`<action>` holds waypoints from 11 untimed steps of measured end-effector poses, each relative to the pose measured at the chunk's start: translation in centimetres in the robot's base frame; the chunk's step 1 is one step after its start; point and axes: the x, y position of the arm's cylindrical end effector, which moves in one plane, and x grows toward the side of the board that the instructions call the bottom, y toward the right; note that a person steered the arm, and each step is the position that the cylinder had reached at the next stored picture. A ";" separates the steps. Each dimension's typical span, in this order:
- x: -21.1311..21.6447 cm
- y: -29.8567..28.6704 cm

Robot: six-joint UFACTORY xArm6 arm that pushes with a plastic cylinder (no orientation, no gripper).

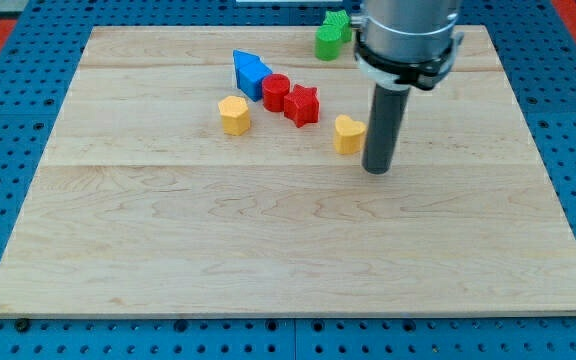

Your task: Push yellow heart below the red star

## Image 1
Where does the red star block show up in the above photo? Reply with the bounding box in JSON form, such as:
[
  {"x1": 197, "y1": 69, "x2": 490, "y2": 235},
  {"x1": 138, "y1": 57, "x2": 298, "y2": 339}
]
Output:
[{"x1": 284, "y1": 84, "x2": 319, "y2": 128}]

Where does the green cylinder block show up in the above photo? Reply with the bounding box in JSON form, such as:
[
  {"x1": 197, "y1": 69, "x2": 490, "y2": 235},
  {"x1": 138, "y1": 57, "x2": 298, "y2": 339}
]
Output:
[{"x1": 314, "y1": 25, "x2": 342, "y2": 61}]

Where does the blue triangle block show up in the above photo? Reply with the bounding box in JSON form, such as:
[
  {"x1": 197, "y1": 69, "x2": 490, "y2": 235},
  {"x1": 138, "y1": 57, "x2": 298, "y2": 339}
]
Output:
[{"x1": 232, "y1": 49, "x2": 260, "y2": 72}]

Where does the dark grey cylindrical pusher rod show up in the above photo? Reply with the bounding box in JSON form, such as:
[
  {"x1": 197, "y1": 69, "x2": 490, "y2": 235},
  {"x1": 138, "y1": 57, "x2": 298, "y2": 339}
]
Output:
[{"x1": 362, "y1": 85, "x2": 410, "y2": 174}]

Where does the yellow hexagon block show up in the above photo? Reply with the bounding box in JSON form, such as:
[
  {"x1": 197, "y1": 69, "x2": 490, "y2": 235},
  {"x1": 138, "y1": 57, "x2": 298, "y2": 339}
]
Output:
[{"x1": 218, "y1": 96, "x2": 251, "y2": 136}]

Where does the blue cube block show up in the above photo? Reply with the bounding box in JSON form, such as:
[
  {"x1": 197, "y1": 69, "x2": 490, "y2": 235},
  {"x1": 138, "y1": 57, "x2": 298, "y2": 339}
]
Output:
[{"x1": 236, "y1": 61, "x2": 272, "y2": 102}]

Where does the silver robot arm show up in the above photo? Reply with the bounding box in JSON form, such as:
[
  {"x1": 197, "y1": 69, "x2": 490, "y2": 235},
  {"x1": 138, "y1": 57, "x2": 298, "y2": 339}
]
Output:
[{"x1": 354, "y1": 0, "x2": 463, "y2": 174}]

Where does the yellow heart block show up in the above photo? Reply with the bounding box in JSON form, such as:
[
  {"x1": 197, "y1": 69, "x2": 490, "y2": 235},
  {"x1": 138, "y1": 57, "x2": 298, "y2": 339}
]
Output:
[{"x1": 333, "y1": 114, "x2": 367, "y2": 155}]

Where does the red cylinder block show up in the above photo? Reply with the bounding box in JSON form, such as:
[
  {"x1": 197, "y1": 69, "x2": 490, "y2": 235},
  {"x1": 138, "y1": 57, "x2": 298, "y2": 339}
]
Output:
[{"x1": 262, "y1": 73, "x2": 290, "y2": 112}]

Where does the green star block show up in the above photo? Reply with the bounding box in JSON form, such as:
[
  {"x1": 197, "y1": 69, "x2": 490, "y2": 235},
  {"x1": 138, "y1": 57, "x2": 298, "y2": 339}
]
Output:
[{"x1": 322, "y1": 10, "x2": 352, "y2": 43}]

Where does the wooden board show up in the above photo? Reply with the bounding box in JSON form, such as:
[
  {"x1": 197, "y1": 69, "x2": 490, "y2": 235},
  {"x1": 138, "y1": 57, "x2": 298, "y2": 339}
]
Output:
[{"x1": 0, "y1": 26, "x2": 576, "y2": 319}]

